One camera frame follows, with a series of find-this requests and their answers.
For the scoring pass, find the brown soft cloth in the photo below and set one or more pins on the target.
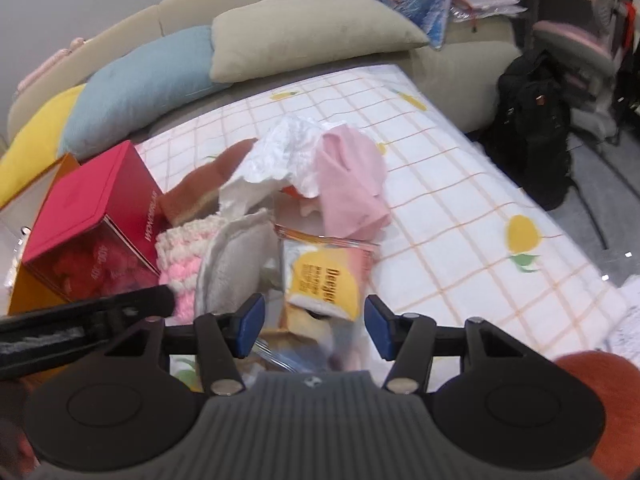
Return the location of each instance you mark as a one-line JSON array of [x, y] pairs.
[[200, 185]]

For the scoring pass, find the beige sofa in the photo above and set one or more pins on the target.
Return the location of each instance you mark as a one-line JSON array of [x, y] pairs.
[[125, 35]]

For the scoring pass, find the red box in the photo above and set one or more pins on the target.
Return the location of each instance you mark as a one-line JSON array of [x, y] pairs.
[[95, 195]]

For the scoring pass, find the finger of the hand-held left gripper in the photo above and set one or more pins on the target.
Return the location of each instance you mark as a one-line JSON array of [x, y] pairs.
[[75, 322]]

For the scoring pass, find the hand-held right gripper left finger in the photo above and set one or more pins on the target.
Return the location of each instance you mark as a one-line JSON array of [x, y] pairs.
[[250, 324]]

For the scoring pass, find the white checked lemon blanket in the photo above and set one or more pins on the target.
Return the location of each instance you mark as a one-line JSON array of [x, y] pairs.
[[450, 200]]

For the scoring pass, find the orange rimmed packet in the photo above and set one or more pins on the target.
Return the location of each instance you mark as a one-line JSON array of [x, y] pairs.
[[300, 220]]

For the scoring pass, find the grey towel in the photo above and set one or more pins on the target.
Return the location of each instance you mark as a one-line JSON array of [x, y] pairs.
[[230, 265]]

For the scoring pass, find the pink and white knit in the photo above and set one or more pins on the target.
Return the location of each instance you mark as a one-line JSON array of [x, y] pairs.
[[180, 255]]

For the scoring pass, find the beige pillow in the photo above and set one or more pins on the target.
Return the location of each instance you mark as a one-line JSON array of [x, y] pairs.
[[310, 35]]

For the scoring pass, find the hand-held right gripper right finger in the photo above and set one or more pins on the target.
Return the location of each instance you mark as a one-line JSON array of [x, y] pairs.
[[378, 327]]

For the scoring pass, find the pink paper folder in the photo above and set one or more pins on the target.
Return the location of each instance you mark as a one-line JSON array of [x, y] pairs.
[[480, 0]]

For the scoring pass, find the white patterned cloth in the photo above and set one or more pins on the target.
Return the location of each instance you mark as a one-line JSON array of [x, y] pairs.
[[627, 320]]

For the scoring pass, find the yellow pillow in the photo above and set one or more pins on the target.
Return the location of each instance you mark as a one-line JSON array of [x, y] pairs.
[[35, 145]]

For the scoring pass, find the orange knitted ball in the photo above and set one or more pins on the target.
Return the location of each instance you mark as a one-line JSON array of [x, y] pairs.
[[610, 410]]

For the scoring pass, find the light blue pillow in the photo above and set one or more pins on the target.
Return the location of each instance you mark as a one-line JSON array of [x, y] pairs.
[[140, 85]]

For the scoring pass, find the orange box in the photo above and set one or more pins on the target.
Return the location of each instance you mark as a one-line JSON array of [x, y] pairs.
[[35, 290]]

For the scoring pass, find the pink office chair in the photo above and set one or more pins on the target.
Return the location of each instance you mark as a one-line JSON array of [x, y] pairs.
[[575, 45]]

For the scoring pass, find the yellow and pink tissue pack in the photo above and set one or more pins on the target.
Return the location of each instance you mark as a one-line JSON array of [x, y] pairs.
[[320, 275]]

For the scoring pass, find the pale pink cloth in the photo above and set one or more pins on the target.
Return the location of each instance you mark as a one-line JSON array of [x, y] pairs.
[[50, 62]]

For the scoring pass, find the black backpack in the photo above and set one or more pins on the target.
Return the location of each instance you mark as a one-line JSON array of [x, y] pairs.
[[530, 125]]

